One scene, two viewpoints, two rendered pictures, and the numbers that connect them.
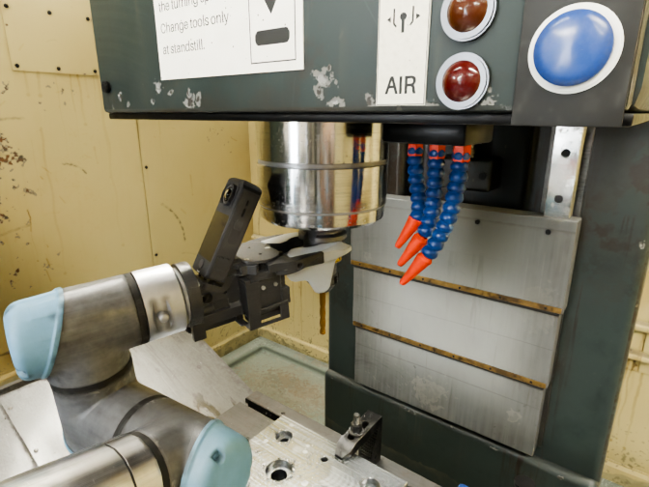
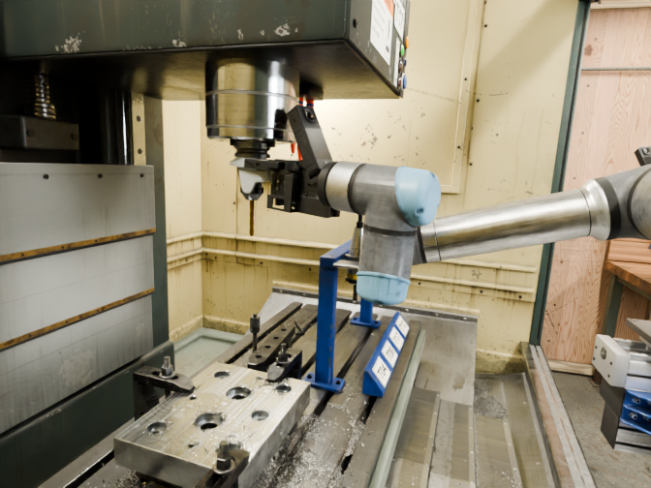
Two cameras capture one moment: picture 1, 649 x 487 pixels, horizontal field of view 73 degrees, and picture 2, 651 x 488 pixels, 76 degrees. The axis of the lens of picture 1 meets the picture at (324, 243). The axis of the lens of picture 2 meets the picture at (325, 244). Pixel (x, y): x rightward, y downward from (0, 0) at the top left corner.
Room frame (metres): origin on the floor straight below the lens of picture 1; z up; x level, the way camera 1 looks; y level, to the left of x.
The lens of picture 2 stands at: (0.66, 0.76, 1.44)
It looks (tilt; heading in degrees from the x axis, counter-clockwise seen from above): 11 degrees down; 251
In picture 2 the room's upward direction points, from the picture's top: 3 degrees clockwise
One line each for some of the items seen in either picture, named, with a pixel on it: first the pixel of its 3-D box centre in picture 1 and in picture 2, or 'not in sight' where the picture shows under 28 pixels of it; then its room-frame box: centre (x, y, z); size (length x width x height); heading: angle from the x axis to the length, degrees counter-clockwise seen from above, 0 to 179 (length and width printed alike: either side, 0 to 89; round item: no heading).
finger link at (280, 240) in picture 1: (294, 255); (247, 175); (0.56, 0.04, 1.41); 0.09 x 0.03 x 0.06; 138
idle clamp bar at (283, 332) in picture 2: not in sight; (271, 353); (0.45, -0.27, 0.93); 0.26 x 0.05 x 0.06; 58
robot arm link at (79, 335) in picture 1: (79, 327); (394, 196); (0.38, 0.24, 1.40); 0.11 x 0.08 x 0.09; 125
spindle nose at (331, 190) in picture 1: (322, 168); (253, 106); (0.55, 0.00, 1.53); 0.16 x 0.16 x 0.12
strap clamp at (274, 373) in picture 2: not in sight; (284, 375); (0.46, -0.07, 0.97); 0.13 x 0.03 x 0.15; 53
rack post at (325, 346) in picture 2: not in sight; (325, 327); (0.34, -0.14, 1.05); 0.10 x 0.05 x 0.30; 143
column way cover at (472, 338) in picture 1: (441, 315); (74, 280); (0.90, -0.27, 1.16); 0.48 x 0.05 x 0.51; 53
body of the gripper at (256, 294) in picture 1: (232, 287); (307, 185); (0.47, 0.11, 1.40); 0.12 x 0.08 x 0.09; 125
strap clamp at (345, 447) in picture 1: (357, 444); (165, 390); (0.71, -0.07, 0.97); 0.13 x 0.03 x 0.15; 143
